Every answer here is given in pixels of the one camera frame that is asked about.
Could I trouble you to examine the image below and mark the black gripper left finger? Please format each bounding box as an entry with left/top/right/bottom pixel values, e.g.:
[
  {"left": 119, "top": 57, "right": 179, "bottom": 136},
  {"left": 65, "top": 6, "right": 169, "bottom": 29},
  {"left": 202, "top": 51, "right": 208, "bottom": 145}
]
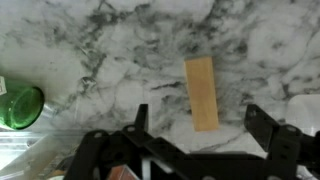
[{"left": 122, "top": 104, "right": 185, "bottom": 157}]

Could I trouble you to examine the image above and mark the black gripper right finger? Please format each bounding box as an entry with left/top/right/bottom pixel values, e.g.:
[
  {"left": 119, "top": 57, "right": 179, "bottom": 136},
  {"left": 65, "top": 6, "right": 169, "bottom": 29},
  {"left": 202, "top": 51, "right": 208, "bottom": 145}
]
[{"left": 244, "top": 104, "right": 302, "bottom": 180}]

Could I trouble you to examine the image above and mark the light wooden block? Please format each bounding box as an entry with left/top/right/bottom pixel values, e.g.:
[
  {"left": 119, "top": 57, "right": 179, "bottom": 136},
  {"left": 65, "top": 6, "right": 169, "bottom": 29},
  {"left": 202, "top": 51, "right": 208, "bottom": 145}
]
[{"left": 184, "top": 57, "right": 219, "bottom": 131}]

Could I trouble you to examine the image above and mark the green glass bottle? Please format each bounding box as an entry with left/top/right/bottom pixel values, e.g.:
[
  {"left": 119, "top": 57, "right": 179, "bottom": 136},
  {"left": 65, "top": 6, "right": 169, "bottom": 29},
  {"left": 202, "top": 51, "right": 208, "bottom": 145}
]
[{"left": 0, "top": 76, "right": 45, "bottom": 130}]

